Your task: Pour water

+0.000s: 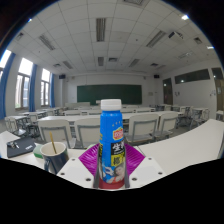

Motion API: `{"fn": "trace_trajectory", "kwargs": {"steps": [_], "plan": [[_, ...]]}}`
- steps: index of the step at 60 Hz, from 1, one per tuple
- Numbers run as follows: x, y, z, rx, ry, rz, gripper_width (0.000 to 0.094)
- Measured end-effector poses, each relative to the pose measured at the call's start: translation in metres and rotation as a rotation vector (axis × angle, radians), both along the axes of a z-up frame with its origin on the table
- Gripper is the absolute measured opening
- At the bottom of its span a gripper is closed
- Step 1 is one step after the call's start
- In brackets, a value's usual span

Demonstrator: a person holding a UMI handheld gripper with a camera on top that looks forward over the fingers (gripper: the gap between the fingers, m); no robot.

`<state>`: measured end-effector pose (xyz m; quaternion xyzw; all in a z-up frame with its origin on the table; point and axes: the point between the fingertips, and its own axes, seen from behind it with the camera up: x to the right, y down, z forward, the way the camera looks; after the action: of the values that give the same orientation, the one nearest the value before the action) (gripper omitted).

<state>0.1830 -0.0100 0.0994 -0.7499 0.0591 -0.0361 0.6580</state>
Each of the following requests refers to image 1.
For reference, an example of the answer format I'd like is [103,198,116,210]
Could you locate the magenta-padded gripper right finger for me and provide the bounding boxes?
[124,143,167,189]

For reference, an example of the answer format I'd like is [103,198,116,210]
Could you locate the brown wooden door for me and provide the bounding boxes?
[215,79,224,113]

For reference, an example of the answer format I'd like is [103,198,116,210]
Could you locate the bunch of keys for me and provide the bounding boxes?
[7,141,20,149]

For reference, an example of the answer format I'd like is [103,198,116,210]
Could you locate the dark blue mug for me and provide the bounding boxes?
[39,141,70,175]

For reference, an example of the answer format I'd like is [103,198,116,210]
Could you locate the dark door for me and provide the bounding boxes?
[162,77,174,106]

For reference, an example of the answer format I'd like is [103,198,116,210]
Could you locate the group of ceiling lights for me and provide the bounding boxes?
[14,0,216,71]

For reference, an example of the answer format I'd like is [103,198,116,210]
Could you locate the wooden stirring stick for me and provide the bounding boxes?
[49,131,58,154]

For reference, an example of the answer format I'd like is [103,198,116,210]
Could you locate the white curved desk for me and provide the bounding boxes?
[137,118,224,177]

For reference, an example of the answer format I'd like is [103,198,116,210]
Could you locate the dark green blackboard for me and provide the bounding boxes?
[76,84,143,106]

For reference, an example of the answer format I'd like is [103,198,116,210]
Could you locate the group of classroom chairs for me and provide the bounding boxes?
[4,103,224,149]

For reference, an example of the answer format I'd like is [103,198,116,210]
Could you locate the black laptop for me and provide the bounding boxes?
[6,137,37,159]

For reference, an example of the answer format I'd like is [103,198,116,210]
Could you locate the long dark wall window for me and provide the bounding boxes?
[174,68,211,85]

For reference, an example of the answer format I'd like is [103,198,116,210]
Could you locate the tall window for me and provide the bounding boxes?
[40,68,51,107]
[0,49,12,81]
[14,57,34,110]

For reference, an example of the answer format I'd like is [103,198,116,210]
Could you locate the blue drink bottle white cap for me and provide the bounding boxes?
[98,98,127,183]

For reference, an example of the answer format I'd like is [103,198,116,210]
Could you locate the short dark wall window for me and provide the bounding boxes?
[211,67,224,80]

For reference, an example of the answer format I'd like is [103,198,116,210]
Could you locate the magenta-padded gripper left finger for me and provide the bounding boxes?
[56,142,100,189]

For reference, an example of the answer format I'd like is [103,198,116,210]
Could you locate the blue curtain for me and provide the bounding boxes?
[28,63,38,113]
[0,52,17,120]
[49,73,56,108]

